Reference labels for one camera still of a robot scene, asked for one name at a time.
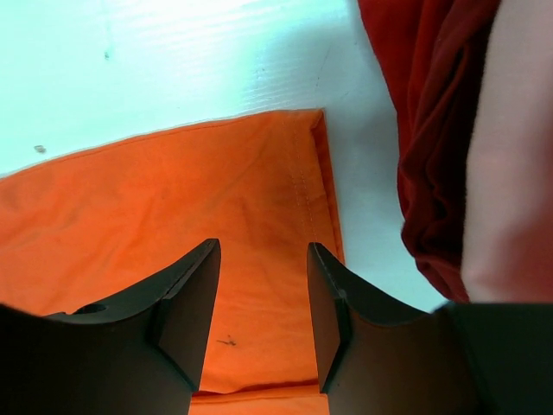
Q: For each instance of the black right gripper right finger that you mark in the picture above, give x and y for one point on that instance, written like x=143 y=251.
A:
x=378 y=355

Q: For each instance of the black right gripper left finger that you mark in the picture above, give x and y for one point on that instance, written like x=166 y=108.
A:
x=139 y=351

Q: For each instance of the orange t shirt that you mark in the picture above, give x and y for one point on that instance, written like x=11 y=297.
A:
x=88 y=225

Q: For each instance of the pink folded t shirt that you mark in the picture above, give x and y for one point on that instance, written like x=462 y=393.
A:
x=507 y=245

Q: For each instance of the red folded t shirt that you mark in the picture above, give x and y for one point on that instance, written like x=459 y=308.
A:
x=432 y=56

